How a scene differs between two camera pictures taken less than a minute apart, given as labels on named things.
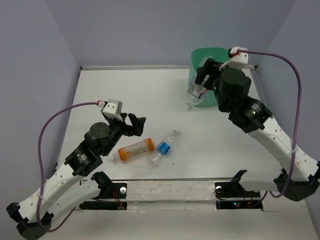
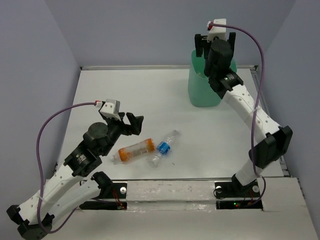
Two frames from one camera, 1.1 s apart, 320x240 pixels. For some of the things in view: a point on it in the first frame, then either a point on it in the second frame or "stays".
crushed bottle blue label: (163, 148) stays
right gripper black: (211, 68) -> (201, 42)
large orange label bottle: (144, 147) stays
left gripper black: (130, 130) stays
